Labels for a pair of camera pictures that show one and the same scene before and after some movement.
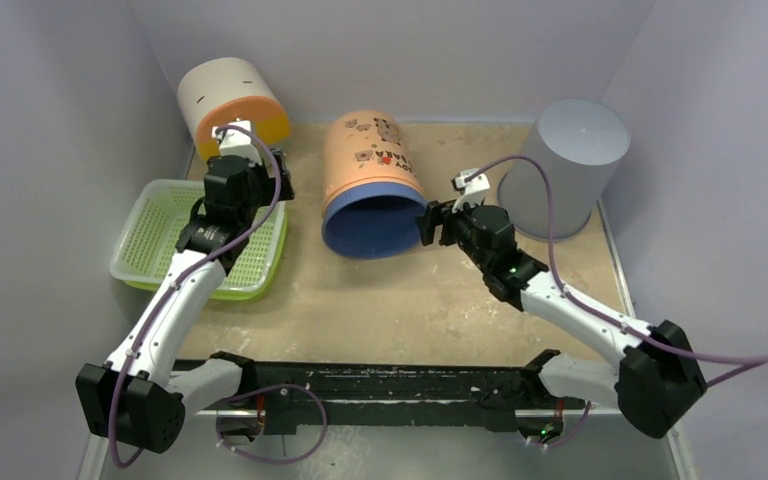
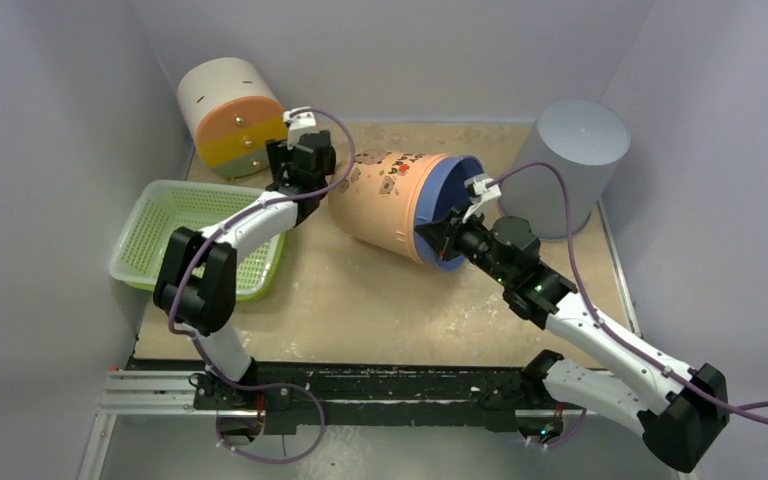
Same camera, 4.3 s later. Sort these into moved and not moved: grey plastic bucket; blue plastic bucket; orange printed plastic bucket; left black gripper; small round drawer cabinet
Moved: orange printed plastic bucket; left black gripper; blue plastic bucket
Not moved: small round drawer cabinet; grey plastic bucket
